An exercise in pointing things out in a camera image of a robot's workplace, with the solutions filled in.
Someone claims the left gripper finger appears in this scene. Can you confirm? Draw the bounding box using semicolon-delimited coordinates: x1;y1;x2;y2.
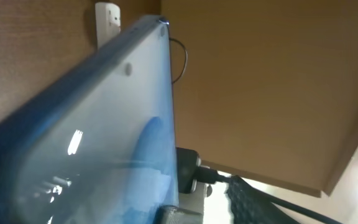
225;176;299;224

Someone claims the blue Galaxy smartphone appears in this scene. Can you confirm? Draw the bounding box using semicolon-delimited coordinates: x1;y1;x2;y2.
0;15;178;223

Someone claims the black USB charging cable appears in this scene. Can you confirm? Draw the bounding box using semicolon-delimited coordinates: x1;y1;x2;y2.
168;37;189;85

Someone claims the white power strip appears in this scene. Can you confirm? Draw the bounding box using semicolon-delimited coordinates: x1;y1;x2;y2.
95;2;121;48

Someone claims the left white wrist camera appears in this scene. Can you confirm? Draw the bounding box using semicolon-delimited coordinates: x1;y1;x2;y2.
155;156;211;224

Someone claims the left camera black cable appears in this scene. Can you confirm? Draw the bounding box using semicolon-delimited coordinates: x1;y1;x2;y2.
175;147;344;224

